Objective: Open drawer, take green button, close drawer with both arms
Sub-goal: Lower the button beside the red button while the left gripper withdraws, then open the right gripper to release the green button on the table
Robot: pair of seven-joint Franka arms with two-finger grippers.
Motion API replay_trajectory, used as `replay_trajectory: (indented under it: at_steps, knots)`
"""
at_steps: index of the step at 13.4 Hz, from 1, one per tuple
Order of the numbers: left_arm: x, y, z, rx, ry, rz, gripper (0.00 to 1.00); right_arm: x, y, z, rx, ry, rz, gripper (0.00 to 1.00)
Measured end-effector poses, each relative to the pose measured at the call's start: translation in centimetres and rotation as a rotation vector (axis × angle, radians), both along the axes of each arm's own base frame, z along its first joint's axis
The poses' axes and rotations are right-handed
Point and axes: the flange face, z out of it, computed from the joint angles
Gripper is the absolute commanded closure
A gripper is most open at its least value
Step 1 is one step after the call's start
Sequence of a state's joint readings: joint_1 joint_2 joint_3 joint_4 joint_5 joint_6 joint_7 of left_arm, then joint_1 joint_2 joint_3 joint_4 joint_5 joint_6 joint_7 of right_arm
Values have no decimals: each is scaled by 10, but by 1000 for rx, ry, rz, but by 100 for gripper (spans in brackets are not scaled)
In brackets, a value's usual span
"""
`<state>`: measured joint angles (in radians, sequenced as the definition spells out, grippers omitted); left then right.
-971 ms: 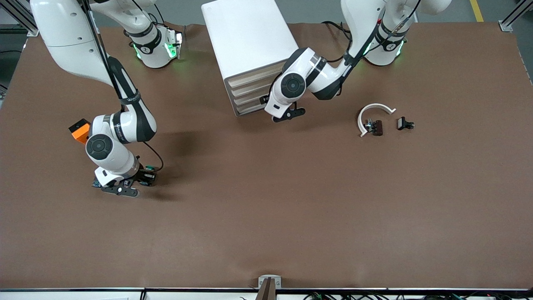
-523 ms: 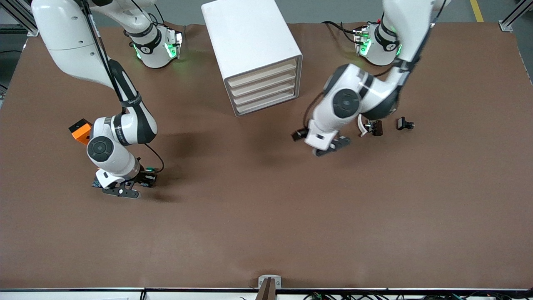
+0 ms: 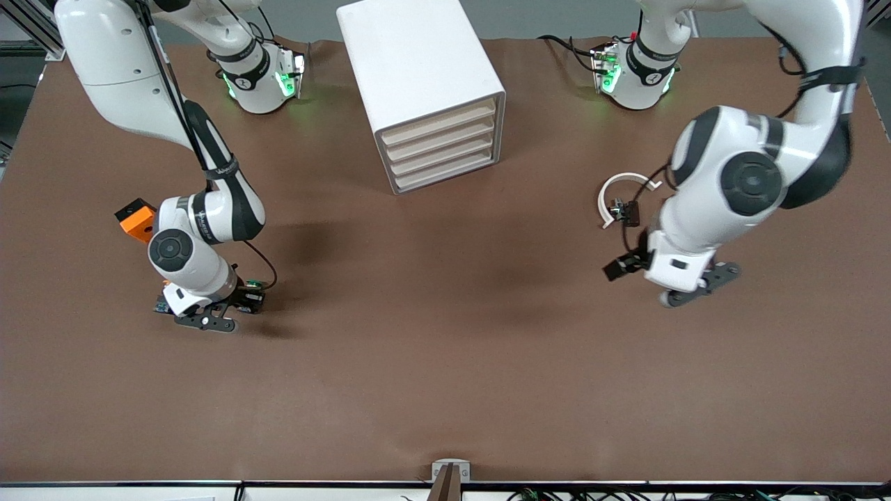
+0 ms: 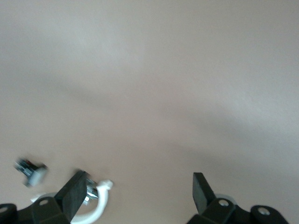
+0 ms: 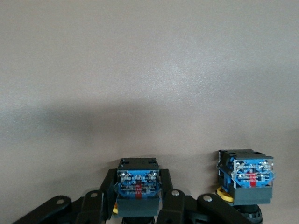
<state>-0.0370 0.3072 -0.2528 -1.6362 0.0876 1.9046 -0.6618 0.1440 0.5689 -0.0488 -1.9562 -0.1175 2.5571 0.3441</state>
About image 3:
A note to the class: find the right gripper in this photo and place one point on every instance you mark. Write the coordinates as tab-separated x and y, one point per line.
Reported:
245	298

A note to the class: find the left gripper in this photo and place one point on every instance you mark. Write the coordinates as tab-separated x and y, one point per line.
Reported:
635	260

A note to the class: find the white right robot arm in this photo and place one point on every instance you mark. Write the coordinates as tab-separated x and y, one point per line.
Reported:
170	250

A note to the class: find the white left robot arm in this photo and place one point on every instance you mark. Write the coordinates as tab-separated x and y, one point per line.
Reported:
748	181

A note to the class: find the yellow push button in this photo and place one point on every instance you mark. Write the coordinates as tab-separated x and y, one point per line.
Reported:
161	306

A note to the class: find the orange and black box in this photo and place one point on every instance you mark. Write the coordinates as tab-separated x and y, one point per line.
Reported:
136	221

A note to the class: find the dark brown switch component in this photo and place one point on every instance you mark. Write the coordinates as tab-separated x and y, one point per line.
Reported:
630	213

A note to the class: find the white table edge rail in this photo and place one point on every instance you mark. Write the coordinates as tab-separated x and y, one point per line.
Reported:
139	490

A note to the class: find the grey metal bracket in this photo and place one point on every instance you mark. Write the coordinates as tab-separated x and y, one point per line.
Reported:
451	465

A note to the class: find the aluminium frame profile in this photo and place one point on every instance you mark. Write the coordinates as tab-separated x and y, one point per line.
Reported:
878	10
28	28

